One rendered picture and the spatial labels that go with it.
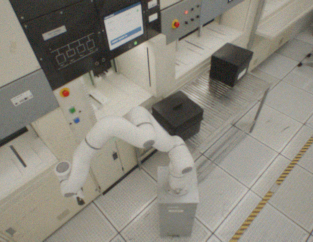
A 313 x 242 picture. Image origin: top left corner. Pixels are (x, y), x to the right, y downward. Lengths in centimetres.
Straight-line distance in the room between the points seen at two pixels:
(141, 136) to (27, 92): 71
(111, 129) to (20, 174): 104
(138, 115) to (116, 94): 113
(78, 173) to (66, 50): 68
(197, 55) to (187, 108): 94
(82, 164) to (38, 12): 73
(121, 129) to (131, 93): 117
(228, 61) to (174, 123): 89
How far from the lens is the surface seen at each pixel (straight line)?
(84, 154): 113
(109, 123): 103
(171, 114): 178
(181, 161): 134
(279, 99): 367
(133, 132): 103
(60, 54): 146
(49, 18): 138
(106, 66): 237
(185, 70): 241
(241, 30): 314
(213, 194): 258
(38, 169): 192
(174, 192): 170
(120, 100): 214
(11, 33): 134
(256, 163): 288
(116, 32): 162
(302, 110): 363
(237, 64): 232
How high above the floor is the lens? 230
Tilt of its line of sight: 48 degrees down
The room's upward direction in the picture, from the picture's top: 4 degrees counter-clockwise
